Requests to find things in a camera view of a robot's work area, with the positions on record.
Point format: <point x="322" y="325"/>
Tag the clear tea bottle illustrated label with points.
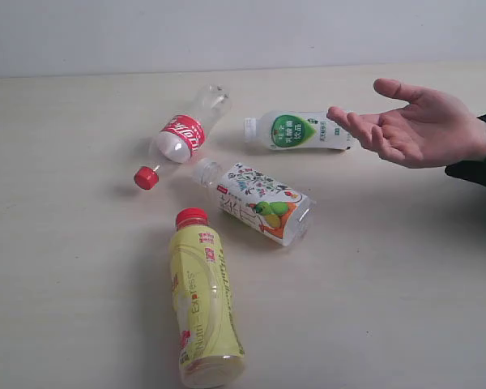
<point x="259" y="201"/>

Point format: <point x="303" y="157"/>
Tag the person's open right hand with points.
<point x="433" y="130"/>

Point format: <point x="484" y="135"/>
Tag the clear cola bottle red label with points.
<point x="182" y="136"/>

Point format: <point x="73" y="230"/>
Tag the white bottle green label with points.
<point x="284" y="130"/>

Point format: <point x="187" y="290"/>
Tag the yellow Nutri-Express bottle red cap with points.
<point x="210" y="353"/>

